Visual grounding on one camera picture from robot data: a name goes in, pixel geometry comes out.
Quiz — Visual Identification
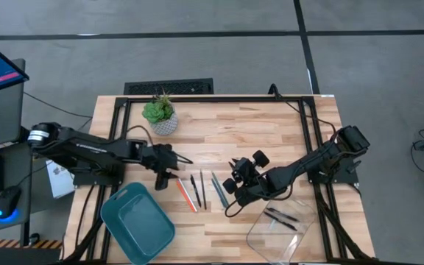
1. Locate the black aluminium table frame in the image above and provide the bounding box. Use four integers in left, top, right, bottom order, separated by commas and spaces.
63, 94, 379, 264

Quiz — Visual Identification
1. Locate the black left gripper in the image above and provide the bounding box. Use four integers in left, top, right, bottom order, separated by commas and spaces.
141, 142, 180, 191

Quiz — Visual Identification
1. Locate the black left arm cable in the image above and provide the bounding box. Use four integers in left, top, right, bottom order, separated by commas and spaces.
124, 124, 155, 147

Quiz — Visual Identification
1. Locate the teal plastic bin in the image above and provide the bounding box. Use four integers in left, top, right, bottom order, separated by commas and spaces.
100, 182, 176, 265

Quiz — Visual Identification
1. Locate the black computer mouse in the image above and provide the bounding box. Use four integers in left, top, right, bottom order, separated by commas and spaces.
0, 185, 23, 221

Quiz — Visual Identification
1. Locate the white pencil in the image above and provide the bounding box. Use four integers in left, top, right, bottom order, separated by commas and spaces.
180, 178, 199, 213

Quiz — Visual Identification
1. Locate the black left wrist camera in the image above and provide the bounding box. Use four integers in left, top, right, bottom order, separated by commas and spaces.
149, 144, 172, 165

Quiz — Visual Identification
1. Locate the black floor vent grille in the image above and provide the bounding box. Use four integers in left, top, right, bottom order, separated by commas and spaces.
123, 77, 215, 96

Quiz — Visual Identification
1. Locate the clear plastic bin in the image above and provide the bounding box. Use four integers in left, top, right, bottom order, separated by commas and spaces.
246, 198, 318, 265

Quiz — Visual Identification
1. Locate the potted green succulent plant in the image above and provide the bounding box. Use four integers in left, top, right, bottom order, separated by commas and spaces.
141, 88, 179, 136

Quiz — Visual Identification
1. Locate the yellow black hazard strip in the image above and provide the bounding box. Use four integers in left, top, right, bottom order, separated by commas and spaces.
0, 238, 64, 250

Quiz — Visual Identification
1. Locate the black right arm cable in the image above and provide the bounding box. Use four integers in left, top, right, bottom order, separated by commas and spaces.
269, 83, 340, 137

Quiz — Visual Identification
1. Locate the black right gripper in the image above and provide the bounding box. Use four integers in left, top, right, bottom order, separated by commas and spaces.
222, 149, 271, 196

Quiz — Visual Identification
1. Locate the orange pencil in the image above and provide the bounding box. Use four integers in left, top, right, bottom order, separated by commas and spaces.
176, 179, 197, 213

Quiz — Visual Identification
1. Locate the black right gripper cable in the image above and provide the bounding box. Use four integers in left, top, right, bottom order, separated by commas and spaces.
224, 191, 297, 219

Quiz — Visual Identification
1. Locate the white booklet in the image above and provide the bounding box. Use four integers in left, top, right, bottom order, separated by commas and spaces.
45, 160, 76, 199

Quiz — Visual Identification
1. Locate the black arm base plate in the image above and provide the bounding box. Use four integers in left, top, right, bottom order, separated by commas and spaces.
305, 154, 360, 186
72, 171, 124, 187

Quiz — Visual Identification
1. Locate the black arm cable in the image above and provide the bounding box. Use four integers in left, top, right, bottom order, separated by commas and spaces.
124, 124, 155, 147
269, 83, 340, 137

